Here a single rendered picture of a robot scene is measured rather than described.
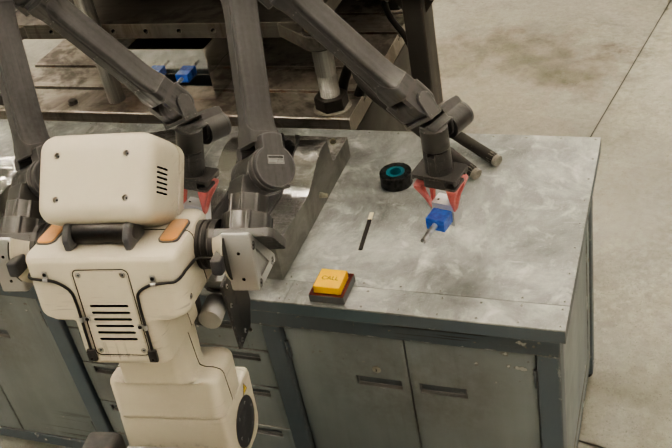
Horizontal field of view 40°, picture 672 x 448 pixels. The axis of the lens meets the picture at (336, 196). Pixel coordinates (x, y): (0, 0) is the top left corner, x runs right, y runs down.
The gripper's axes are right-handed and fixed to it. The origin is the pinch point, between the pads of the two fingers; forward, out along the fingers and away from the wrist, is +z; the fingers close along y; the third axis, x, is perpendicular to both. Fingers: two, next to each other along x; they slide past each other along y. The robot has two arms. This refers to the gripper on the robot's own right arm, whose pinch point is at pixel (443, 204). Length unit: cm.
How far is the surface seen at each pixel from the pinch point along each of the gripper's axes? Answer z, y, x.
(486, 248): 15.2, -5.7, -6.1
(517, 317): 15.0, -20.1, 12.1
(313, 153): 1.9, 40.4, -11.6
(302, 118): 17, 69, -46
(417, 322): 16.9, -0.7, 18.6
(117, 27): -8, 130, -43
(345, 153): 12, 42, -27
